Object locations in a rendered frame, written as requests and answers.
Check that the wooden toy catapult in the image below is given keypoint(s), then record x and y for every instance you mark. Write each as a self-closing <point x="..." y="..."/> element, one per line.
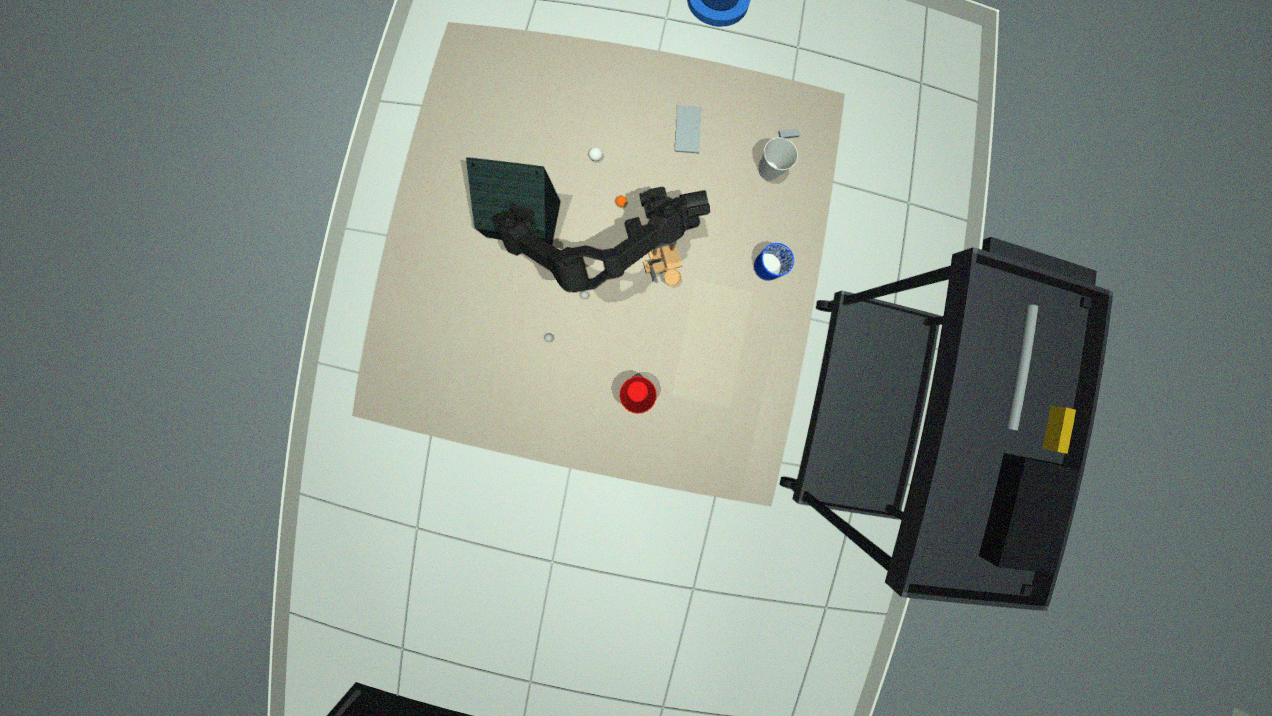
<point x="665" y="258"/>

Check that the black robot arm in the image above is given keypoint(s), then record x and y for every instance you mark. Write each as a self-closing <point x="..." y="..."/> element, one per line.
<point x="668" y="222"/>

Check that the blue mug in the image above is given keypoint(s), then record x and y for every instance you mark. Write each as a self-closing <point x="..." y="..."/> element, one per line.
<point x="775" y="261"/>

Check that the red plastic cup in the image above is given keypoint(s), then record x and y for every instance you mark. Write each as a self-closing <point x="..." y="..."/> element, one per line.
<point x="638" y="395"/>

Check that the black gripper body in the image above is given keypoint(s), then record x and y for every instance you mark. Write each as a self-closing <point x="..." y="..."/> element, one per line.
<point x="634" y="225"/>

